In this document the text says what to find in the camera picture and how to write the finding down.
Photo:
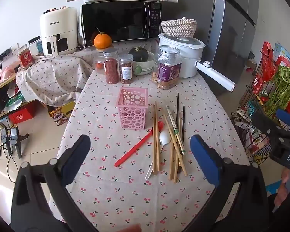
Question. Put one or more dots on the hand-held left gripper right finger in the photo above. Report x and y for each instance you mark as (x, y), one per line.
(205, 159)

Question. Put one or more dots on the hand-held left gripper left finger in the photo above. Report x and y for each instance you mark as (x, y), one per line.
(77, 159)

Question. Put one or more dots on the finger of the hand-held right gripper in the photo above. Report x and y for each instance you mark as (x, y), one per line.
(264, 124)
(286, 118)

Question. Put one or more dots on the white printed chopstick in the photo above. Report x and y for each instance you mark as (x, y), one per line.
(173, 125)

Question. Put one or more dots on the red plastic spoon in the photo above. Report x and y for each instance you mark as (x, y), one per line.
(135, 149)

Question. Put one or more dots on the black chopstick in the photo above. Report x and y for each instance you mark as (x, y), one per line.
(183, 120)
(177, 106)

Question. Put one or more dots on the pink perforated utensil basket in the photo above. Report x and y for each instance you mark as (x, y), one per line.
(132, 116)

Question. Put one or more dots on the person's right hand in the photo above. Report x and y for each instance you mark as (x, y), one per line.
(284, 188)

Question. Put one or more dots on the green leafy vegetables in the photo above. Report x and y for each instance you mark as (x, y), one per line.
(280, 94)

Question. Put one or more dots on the white plastic spoon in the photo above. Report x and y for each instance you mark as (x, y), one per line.
(164, 139)

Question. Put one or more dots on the colourful cardboard box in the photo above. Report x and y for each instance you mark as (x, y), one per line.
(60, 116)

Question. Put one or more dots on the red plastic bag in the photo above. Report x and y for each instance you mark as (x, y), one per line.
(267, 65)

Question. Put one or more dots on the brown cardboard box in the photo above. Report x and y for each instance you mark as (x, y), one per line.
(250, 65)

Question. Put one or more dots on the cherry print tablecloth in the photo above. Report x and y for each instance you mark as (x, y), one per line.
(125, 198)

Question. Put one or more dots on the spare hand-held gripper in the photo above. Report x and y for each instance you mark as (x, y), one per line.
(15, 137)
(5, 137)

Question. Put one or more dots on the red cardboard box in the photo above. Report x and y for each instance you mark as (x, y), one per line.
(20, 116)

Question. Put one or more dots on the small floral drape cloth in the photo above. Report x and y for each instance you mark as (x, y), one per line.
(53, 77)

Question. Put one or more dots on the green packet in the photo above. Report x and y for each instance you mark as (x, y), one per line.
(14, 100)

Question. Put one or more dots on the large jar with purple label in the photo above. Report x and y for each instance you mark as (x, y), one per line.
(169, 72)

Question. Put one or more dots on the jar of red berries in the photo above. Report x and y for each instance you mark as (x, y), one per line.
(111, 70)

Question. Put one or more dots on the small jar of nuts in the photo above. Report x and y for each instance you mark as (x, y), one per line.
(126, 72)

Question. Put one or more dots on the white electric cooking pot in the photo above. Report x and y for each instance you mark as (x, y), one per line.
(188, 58)

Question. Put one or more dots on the clear jar with wooden lid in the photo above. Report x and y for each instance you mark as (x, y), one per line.
(98, 60)

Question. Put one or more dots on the grey refrigerator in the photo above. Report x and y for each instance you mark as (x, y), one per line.
(229, 29)

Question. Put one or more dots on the white bowl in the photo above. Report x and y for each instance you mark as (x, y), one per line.
(145, 66)

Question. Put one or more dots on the red label tea jar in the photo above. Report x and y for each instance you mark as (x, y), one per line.
(26, 59)

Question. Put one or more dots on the orange tangerine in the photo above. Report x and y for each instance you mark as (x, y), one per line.
(102, 41)

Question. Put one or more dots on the clear storage box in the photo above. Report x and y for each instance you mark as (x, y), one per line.
(34, 46)

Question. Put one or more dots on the dark green squash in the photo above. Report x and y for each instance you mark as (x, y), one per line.
(137, 53)

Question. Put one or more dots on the black power strip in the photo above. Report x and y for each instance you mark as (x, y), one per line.
(1, 55)

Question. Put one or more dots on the cream air fryer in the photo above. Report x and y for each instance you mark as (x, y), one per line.
(60, 24)

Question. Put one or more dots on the black microwave oven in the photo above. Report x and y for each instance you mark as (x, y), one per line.
(116, 21)

